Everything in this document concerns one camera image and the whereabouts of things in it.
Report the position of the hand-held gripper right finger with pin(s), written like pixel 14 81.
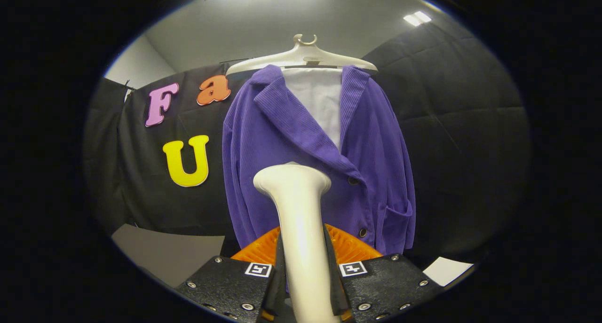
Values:
pixel 335 285

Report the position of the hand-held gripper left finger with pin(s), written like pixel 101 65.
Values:
pixel 278 285

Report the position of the white garment steamer head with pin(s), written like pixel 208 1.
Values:
pixel 298 219

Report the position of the white plastic clothes hanger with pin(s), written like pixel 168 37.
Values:
pixel 301 57

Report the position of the white flat panel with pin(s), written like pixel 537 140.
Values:
pixel 447 270

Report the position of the white cloth panel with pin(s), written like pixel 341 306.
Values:
pixel 315 97

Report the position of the black backdrop cloth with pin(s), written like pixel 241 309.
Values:
pixel 461 125

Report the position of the double ceiling light panel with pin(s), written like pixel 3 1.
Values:
pixel 417 18

